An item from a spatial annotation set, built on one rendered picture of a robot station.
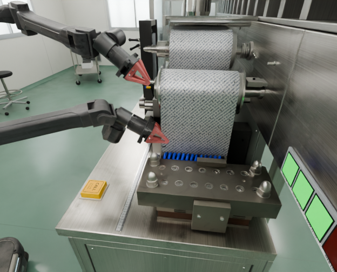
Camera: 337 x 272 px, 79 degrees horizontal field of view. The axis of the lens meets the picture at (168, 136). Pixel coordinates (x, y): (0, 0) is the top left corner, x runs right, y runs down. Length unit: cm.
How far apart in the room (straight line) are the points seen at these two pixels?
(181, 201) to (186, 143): 21
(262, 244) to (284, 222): 133
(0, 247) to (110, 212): 109
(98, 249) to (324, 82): 75
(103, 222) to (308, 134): 61
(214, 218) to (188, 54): 59
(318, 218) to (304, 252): 151
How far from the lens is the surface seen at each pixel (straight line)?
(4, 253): 171
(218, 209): 61
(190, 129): 69
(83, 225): 74
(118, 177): 86
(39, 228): 205
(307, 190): 45
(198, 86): 64
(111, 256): 81
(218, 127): 69
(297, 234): 201
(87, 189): 81
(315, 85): 47
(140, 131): 69
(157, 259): 77
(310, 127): 46
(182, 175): 66
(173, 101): 65
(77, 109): 67
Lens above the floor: 147
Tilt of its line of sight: 32 degrees down
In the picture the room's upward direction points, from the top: straight up
